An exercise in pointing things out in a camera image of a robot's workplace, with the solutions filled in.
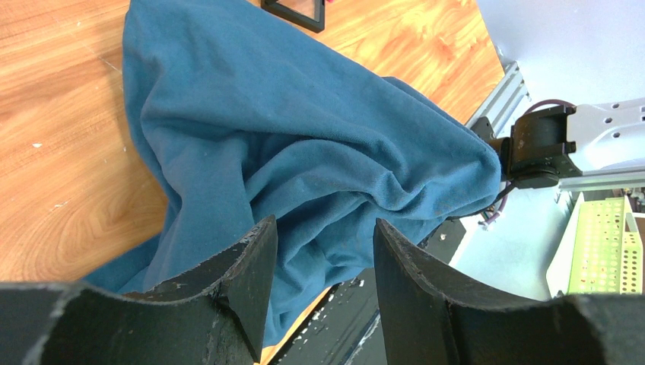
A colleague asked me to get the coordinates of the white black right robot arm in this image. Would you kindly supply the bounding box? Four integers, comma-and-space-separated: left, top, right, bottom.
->
469, 98, 644, 192

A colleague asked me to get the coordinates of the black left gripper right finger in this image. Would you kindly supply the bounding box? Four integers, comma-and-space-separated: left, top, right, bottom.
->
373, 219, 644, 364

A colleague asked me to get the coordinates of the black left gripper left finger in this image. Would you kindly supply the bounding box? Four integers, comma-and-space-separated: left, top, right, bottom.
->
1, 216, 278, 364

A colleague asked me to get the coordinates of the green perforated bin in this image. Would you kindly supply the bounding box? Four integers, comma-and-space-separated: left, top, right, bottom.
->
546, 194, 644, 297

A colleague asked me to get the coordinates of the black square frame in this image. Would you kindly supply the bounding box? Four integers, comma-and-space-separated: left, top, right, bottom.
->
260, 0, 326, 33

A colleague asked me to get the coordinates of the blue cloth garment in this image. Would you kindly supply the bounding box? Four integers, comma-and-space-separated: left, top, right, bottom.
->
87, 1, 500, 346

